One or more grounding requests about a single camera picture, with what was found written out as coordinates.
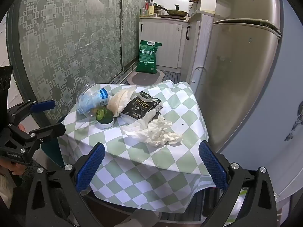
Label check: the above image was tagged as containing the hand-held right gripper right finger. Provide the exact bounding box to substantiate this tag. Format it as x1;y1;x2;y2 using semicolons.
198;141;277;227

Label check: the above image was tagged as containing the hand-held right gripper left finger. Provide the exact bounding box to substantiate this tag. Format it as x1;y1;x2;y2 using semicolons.
25;142;106;227

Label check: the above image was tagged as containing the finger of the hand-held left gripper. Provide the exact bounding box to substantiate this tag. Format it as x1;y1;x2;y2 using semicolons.
28;123;66;143
7;100;56;126

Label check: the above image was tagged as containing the person's left forearm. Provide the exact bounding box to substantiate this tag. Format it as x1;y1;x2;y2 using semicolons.
0;174;13;210

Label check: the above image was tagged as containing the person's left hand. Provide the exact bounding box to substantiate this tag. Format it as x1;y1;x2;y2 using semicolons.
0;124;26;176

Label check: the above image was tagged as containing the clear plastic cup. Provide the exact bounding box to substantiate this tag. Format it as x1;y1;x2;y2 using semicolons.
76;83;112;117

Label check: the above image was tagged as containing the green white checkered tablecloth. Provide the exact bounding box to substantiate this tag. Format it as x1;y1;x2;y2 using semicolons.
57;81;210;214

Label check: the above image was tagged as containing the green fruit in white cup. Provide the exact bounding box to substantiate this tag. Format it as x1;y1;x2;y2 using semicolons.
95;107;115;129

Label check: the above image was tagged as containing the crumpled white tissue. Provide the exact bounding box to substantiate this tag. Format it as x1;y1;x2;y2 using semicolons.
120;110;183;146

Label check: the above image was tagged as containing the patterned glass sliding door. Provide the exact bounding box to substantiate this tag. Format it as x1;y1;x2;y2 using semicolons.
121;0;148;73
7;0;124;123

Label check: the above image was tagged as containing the cream plastic bag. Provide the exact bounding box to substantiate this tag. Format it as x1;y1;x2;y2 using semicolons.
108;86;137;118

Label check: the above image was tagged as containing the black tissue packet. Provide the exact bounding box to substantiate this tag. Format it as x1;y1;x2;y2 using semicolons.
121;91;163;124

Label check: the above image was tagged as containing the grey striped floor runner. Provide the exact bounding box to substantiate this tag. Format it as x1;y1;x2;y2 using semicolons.
163;70;181;83

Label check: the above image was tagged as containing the oval grey floor mat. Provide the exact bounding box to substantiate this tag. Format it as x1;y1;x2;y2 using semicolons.
127;70;165;86

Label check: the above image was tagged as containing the silver refrigerator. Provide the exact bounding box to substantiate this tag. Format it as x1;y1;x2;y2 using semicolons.
196;0;283;153

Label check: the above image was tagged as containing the green sack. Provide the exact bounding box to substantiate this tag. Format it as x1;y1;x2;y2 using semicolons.
136;40;162;74

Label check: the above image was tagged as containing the white kitchen cabinet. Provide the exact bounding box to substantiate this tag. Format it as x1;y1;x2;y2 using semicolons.
138;11;213;83

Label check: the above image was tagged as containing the frying pan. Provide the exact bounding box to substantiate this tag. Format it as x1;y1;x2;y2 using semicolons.
155;4;188;17

